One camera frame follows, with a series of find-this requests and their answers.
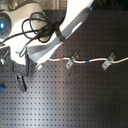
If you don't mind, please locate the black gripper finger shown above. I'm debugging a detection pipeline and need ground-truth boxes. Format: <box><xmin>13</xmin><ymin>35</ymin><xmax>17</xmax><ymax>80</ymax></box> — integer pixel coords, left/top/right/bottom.
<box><xmin>15</xmin><ymin>73</ymin><xmax>27</xmax><ymax>93</ymax></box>
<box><xmin>24</xmin><ymin>54</ymin><xmax>35</xmax><ymax>77</ymax></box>

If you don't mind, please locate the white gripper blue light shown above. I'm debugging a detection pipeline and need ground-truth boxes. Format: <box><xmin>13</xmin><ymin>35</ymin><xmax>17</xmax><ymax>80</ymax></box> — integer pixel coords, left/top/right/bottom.
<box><xmin>0</xmin><ymin>9</ymin><xmax>33</xmax><ymax>65</ymax></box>

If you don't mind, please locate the white cable with coloured marks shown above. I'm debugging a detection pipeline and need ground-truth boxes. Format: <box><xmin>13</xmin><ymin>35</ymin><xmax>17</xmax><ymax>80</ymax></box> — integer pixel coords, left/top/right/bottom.
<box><xmin>37</xmin><ymin>56</ymin><xmax>128</xmax><ymax>70</ymax></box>

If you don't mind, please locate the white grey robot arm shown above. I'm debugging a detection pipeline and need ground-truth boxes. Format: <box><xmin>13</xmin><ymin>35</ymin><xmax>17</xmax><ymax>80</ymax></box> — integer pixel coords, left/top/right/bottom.
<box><xmin>0</xmin><ymin>0</ymin><xmax>93</xmax><ymax>65</ymax></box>

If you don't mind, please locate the small blue object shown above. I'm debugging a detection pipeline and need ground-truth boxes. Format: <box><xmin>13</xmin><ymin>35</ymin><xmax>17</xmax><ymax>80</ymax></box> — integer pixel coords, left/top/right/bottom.
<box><xmin>0</xmin><ymin>84</ymin><xmax>5</xmax><ymax>93</ymax></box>

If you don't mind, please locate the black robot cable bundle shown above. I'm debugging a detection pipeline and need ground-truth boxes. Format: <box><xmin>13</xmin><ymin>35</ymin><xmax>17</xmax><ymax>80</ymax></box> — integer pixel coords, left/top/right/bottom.
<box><xmin>0</xmin><ymin>9</ymin><xmax>66</xmax><ymax>54</ymax></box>

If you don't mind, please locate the left metal cable clip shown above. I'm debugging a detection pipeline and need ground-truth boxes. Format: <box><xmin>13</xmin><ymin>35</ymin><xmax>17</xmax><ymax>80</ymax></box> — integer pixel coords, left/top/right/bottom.
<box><xmin>65</xmin><ymin>52</ymin><xmax>79</xmax><ymax>69</ymax></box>

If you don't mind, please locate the metal cable clip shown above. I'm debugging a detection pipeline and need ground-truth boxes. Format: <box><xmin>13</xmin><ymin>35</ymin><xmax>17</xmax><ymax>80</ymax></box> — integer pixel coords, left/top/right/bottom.
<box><xmin>102</xmin><ymin>52</ymin><xmax>116</xmax><ymax>70</ymax></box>
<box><xmin>65</xmin><ymin>52</ymin><xmax>79</xmax><ymax>69</ymax></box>

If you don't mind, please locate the right metal cable clip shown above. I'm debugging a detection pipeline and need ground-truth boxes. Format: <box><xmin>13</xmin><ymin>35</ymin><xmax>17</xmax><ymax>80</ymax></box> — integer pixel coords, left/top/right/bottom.
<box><xmin>102</xmin><ymin>52</ymin><xmax>116</xmax><ymax>70</ymax></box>

